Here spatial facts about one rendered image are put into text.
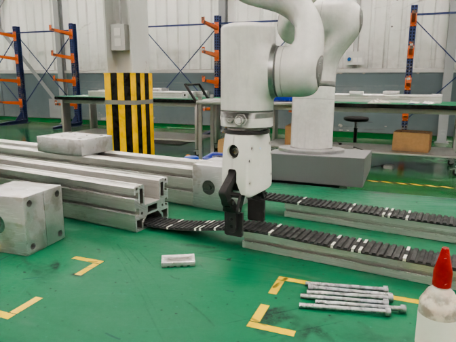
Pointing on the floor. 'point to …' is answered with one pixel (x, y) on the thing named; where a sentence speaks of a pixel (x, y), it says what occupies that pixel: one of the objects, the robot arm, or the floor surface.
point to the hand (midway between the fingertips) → (245, 220)
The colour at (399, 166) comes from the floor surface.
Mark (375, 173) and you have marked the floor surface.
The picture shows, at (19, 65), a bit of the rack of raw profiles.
